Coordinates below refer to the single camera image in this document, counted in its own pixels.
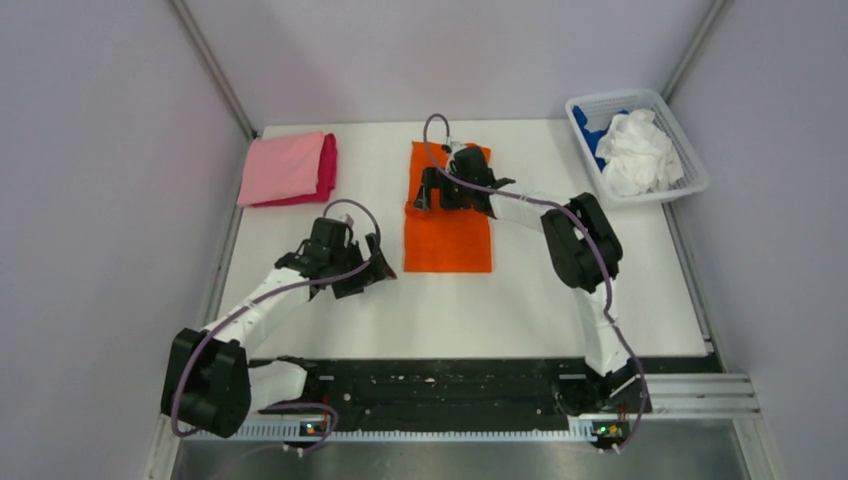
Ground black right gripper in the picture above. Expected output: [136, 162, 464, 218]
[414, 167, 475, 212]

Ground blue t shirt in basket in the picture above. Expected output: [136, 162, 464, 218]
[570, 105, 611, 172]

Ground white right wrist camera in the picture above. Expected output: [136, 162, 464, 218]
[441, 138, 467, 155]

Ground white slotted cable duct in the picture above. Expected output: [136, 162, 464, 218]
[235, 415, 631, 444]

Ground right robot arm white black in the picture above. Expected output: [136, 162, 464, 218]
[412, 142, 648, 415]

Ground crimson folded t shirt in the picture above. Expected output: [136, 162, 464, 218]
[254, 133, 338, 208]

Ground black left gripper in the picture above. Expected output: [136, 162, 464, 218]
[329, 233, 395, 299]

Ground pink folded t shirt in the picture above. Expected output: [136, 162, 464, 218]
[237, 131, 325, 207]

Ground white plastic basket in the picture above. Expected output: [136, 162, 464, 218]
[565, 89, 709, 208]

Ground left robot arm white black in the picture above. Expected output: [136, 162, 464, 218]
[160, 217, 397, 438]

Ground white crumpled t shirt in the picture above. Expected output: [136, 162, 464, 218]
[595, 109, 684, 197]

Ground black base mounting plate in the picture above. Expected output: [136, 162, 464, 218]
[254, 355, 720, 433]

